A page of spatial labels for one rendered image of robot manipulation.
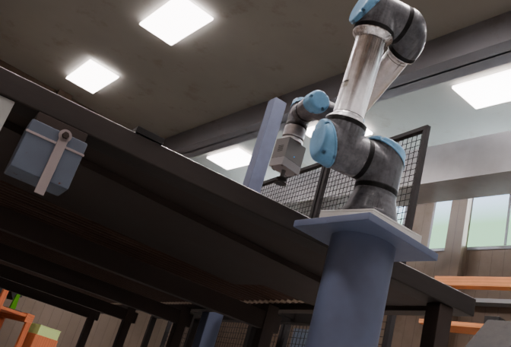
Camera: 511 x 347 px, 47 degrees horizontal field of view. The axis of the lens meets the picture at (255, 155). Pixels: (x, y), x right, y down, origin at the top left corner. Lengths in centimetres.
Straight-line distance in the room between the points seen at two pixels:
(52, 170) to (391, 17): 99
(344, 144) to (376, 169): 11
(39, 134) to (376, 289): 86
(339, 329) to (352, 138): 48
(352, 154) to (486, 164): 662
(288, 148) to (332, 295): 64
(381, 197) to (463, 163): 679
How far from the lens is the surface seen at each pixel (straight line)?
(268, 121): 410
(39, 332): 1099
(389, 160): 160
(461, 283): 641
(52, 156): 140
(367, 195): 156
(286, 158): 193
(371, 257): 149
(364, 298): 147
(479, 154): 826
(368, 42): 168
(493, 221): 997
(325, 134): 153
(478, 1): 748
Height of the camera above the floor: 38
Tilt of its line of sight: 23 degrees up
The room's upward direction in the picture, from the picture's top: 17 degrees clockwise
